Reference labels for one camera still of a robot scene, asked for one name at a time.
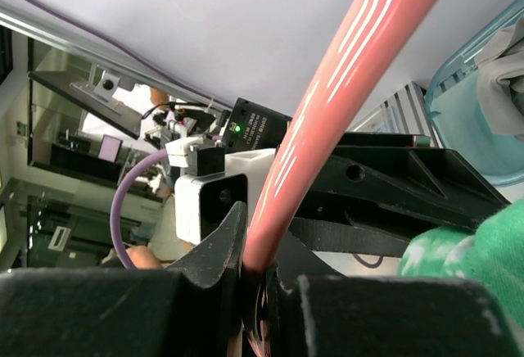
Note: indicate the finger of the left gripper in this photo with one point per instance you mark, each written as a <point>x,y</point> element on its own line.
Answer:
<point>399,177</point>
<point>359,236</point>

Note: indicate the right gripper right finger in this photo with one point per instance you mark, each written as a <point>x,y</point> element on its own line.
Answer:
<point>316,311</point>

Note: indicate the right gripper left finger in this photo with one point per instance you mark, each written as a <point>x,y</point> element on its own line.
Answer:
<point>189,309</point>

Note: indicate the green tie-dye trousers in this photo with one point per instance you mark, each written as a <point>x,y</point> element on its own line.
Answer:
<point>491,256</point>

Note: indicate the pink hanger with green trousers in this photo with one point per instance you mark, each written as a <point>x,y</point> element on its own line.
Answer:
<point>368,40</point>

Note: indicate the person's hand in background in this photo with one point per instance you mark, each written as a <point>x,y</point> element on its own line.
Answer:
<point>143,257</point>

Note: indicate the teal plastic basket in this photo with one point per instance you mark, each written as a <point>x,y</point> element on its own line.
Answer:
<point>454,112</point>

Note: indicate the grey cloth in basket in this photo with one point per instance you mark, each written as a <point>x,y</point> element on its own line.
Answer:
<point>500,81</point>

